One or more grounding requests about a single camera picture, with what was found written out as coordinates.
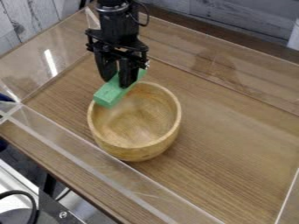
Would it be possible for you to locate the green rectangular block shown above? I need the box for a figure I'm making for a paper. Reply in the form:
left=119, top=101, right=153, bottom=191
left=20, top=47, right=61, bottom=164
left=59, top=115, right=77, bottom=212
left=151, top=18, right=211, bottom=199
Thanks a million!
left=92, top=69, right=147, bottom=109

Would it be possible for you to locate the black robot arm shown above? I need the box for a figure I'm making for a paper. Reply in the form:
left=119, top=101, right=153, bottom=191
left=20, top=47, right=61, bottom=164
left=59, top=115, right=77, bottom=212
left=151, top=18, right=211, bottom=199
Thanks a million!
left=85, top=0, right=149, bottom=88

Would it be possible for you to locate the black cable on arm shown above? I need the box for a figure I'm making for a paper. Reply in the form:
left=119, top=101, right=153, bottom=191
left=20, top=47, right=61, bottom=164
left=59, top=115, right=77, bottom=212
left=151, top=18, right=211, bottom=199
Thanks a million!
left=129, top=1, right=151, bottom=28

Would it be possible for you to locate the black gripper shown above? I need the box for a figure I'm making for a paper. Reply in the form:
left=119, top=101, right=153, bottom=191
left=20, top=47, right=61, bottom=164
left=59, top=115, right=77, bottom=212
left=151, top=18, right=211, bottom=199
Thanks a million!
left=85, top=3, right=149, bottom=88

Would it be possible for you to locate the clear acrylic enclosure wall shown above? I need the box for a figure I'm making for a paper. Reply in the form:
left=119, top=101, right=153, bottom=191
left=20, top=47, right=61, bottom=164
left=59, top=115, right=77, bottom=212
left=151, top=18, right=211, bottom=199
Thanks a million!
left=0, top=10, right=299, bottom=224

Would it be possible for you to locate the black cable bottom left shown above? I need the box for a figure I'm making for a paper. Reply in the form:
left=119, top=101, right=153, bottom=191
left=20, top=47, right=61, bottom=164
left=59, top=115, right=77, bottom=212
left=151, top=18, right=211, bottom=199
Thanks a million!
left=0, top=190, right=40, bottom=224

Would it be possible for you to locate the black table leg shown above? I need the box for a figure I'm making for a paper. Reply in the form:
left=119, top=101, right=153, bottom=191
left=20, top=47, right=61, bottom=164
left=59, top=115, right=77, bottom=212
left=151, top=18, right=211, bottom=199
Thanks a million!
left=43, top=174, right=57, bottom=197

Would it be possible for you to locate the brown wooden bowl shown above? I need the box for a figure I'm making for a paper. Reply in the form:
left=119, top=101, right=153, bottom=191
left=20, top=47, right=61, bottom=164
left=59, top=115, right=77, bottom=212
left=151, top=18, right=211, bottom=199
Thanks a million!
left=87, top=81, right=183, bottom=162

